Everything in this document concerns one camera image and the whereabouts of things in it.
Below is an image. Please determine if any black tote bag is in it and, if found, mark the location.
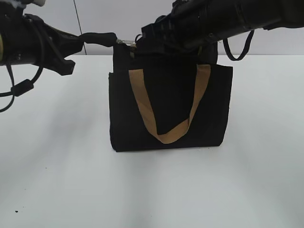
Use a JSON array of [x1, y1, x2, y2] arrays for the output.
[[109, 44, 233, 152]]

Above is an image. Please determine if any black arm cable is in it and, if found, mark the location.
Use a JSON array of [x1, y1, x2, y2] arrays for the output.
[[222, 30, 255, 60], [0, 22, 57, 112]]

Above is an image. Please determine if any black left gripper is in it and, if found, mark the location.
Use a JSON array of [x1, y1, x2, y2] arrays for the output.
[[24, 14, 118, 76]]

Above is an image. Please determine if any tan front bag handle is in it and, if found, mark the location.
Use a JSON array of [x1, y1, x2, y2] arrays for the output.
[[129, 65, 211, 144]]

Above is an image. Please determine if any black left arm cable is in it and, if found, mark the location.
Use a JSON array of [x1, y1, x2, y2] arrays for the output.
[[0, 22, 57, 112]]

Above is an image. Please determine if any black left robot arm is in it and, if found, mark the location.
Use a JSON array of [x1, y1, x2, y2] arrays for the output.
[[0, 0, 118, 76]]

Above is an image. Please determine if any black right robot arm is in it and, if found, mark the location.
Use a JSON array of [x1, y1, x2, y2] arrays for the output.
[[136, 0, 304, 55]]

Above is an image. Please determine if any silver metal clip keyring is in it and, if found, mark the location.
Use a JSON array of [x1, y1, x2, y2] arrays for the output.
[[116, 39, 136, 48]]

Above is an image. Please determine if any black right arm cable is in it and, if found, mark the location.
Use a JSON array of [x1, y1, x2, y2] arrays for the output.
[[222, 30, 255, 60]]

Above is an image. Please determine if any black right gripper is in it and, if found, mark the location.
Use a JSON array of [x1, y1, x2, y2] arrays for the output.
[[136, 0, 219, 52]]

